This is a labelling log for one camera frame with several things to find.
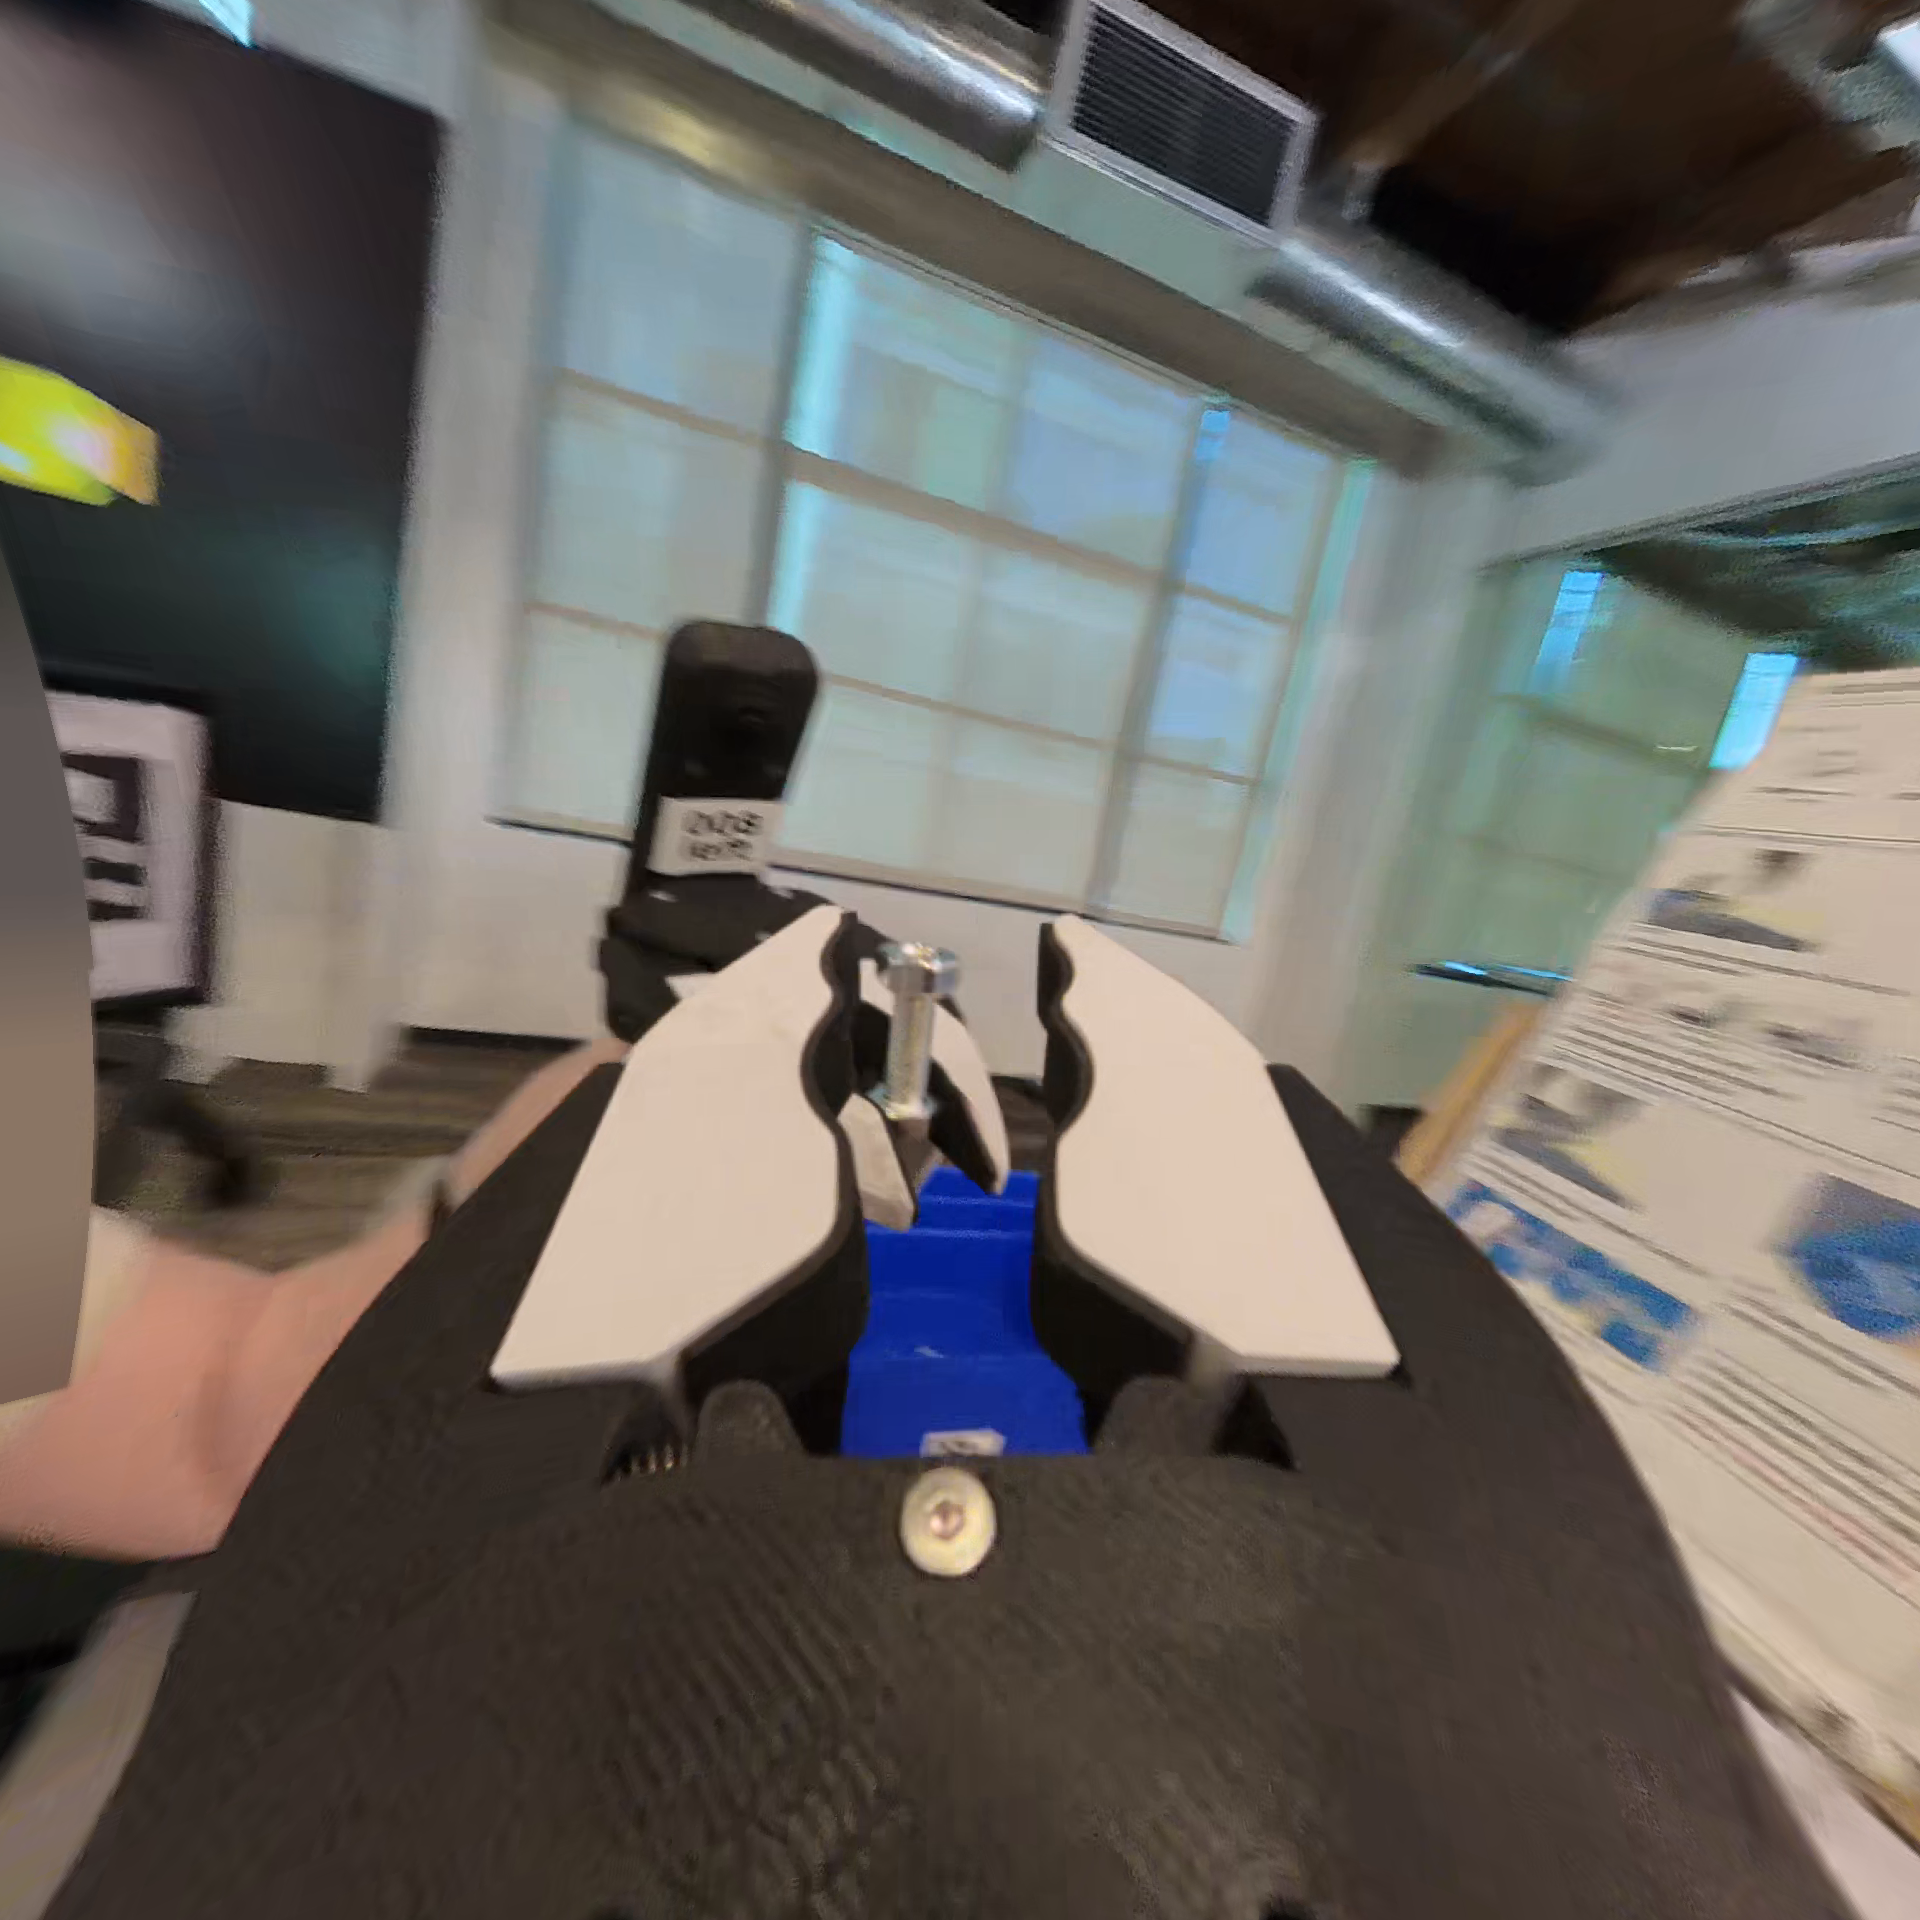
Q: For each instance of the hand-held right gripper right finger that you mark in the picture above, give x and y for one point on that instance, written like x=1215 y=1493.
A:
x=1200 y=1184

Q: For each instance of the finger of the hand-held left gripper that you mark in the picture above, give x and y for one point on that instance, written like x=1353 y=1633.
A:
x=878 y=1156
x=974 y=1118

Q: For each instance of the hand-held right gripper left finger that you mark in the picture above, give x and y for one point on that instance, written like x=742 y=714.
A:
x=705 y=1170

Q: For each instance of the steel bolt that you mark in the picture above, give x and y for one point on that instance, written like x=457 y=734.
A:
x=909 y=1044

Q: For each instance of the blue plastic bin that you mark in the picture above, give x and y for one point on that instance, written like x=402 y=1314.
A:
x=961 y=1350

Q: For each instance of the person's left forearm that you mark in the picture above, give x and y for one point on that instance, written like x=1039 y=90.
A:
x=225 y=1350

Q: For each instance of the instruction sheet on stand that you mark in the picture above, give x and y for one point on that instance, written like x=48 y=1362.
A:
x=1464 y=1103

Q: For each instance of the black wheeled sign stand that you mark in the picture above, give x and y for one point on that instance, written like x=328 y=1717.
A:
x=196 y=1125

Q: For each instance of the printed instruction sheet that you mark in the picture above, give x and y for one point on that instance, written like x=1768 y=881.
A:
x=1725 y=1049

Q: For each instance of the framed black-white marker sign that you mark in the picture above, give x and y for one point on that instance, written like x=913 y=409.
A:
x=166 y=901

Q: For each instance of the air vent grille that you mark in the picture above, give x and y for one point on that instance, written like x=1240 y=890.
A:
x=1184 y=112

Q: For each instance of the dark wall screen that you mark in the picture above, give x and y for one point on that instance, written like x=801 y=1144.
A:
x=225 y=600

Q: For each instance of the round silver air duct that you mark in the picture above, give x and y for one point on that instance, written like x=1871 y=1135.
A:
x=1394 y=324

